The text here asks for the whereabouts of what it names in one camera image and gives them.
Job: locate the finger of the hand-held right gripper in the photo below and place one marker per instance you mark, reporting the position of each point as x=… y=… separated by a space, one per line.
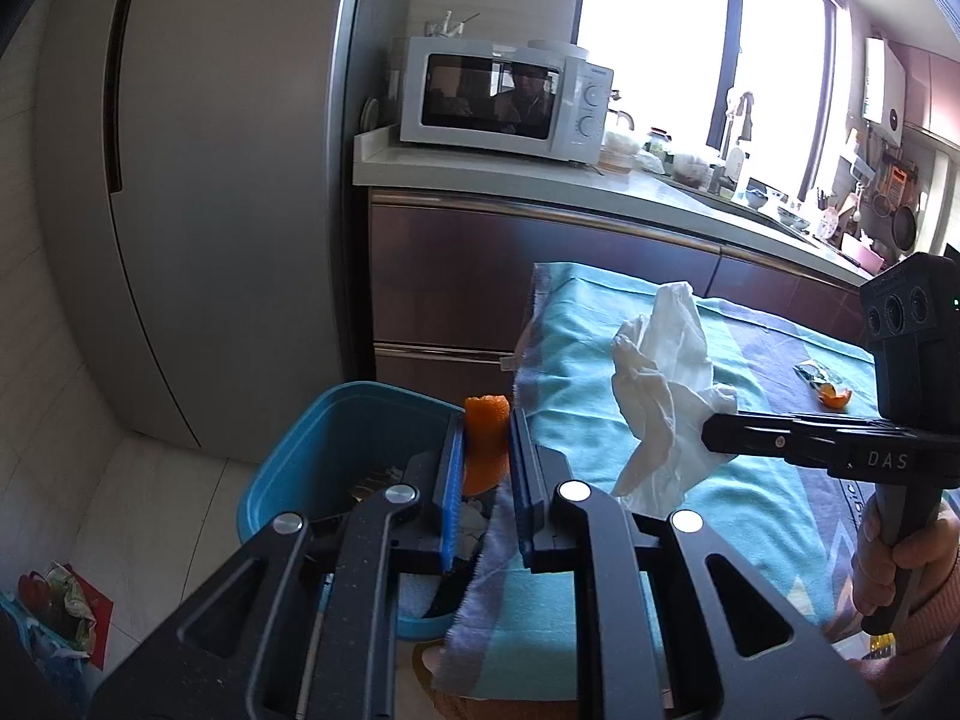
x=757 y=439

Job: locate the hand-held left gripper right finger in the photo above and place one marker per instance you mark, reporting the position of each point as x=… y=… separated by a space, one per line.
x=525 y=510

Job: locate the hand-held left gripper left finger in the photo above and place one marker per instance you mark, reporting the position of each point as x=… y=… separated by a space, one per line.
x=450 y=510

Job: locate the white tissue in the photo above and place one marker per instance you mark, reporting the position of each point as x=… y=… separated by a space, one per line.
x=667 y=390

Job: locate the blue plastic bin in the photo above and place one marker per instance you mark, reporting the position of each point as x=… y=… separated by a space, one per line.
x=330 y=435

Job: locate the person's right forearm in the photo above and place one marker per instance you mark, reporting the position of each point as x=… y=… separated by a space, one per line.
x=930 y=637

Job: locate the person's right hand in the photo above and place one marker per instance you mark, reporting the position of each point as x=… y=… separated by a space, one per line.
x=874 y=570

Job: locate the brown snack wrapper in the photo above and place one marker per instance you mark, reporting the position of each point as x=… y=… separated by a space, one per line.
x=814 y=373

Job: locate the pink bowl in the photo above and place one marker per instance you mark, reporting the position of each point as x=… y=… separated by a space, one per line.
x=862 y=255

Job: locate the hanging frying pan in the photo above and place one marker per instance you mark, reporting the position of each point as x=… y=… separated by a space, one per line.
x=904 y=229

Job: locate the teal table cloth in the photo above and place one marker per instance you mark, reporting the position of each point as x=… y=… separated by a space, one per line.
x=570 y=360

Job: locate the brown kitchen counter cabinet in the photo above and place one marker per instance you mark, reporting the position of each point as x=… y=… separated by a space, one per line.
x=450 y=270

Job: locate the white soap bottle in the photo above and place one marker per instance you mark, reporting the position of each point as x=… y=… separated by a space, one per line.
x=737 y=169

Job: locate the white water heater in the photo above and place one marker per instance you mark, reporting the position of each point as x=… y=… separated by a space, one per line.
x=885 y=90

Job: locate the glass food jar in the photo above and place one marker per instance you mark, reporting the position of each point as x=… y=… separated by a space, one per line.
x=691 y=169

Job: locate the metal kitchen faucet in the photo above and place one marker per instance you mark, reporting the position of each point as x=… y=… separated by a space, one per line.
x=742 y=109

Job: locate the clear plastic food container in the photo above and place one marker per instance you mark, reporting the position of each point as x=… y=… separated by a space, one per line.
x=619 y=154

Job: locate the glass kettle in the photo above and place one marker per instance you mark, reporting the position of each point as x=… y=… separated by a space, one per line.
x=624 y=120

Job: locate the white microwave oven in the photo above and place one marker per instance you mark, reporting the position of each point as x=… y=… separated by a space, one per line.
x=585 y=112

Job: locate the colourful bag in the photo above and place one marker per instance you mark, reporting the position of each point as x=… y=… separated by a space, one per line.
x=52 y=600

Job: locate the grey refrigerator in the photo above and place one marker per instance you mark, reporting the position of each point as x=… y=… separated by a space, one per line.
x=225 y=165

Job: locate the kitchen window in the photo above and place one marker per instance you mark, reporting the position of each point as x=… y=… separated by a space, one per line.
x=645 y=30

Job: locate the white bowl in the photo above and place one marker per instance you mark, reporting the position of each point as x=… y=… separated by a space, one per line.
x=556 y=49

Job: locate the pink wall cabinet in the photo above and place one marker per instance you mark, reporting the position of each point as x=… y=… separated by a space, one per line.
x=937 y=90

